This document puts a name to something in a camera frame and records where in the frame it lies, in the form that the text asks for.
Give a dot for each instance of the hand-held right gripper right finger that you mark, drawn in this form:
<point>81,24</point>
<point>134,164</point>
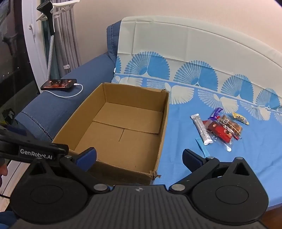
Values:
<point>191,159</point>

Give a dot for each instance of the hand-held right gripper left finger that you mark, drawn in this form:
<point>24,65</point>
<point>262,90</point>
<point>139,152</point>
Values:
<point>88,157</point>

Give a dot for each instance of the silver stick packet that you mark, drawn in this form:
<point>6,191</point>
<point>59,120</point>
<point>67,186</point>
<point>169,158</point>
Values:
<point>201,130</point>

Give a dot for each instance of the red snack packet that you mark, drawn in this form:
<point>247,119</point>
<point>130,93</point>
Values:
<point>218,131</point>

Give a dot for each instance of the cardboard box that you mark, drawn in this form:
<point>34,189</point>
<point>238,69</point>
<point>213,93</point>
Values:
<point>123,136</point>

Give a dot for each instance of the yellow candy bar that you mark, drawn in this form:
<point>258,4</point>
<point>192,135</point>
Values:
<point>241,119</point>

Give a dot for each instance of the person's left hand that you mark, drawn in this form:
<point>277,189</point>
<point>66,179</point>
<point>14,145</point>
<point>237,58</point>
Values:
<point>3,170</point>

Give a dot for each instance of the blue stick packet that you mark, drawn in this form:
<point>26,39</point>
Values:
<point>201,146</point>

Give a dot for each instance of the purple snack packet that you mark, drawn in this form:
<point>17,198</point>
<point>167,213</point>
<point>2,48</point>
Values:
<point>214,114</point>

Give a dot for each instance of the brown candy wrapper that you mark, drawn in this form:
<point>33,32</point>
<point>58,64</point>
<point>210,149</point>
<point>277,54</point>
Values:
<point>231,125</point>

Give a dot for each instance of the black smartphone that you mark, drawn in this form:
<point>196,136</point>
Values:
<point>58,84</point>

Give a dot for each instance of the blue fabric sofa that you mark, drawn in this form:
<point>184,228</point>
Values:
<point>92,72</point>

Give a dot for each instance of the blue fan-print bedsheet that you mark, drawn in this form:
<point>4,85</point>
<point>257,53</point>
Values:
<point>242,66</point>

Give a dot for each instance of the grey curtain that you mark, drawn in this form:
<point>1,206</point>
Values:
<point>66,44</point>

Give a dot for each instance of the white plastic hanger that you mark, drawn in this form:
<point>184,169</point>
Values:
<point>63,6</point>

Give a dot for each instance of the white door frame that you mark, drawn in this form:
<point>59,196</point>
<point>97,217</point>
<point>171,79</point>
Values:
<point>35,55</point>

